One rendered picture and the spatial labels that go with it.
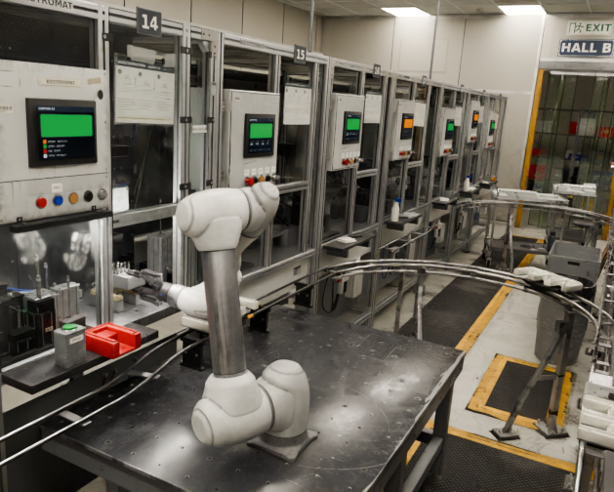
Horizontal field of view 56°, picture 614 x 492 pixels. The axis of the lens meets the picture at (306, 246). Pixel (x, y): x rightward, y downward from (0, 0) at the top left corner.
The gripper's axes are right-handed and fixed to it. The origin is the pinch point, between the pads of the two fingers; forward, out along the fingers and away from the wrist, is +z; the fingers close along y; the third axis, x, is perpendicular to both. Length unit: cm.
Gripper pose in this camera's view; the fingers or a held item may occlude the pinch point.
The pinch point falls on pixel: (134, 280)
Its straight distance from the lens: 243.3
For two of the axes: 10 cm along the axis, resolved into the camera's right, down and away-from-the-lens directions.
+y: 1.3, -9.5, -2.7
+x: -4.8, 1.8, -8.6
